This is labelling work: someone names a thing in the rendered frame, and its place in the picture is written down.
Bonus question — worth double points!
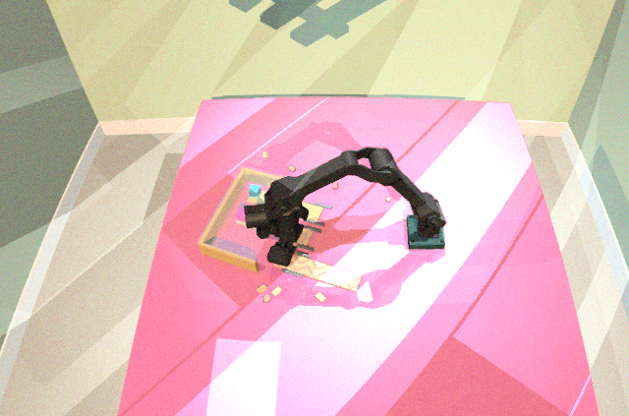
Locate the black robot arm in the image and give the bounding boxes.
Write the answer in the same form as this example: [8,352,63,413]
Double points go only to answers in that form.
[244,147,447,239]

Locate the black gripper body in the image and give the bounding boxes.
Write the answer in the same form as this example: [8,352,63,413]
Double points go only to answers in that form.
[266,207,309,267]

